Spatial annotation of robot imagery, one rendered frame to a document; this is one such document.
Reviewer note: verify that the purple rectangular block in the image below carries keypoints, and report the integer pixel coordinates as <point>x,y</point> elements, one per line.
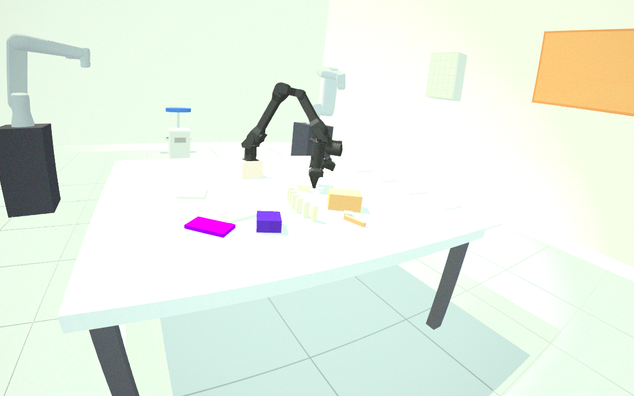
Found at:
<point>268,222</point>

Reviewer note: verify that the magenta rectangular block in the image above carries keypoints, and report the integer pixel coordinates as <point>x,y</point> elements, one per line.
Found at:
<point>210,226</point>

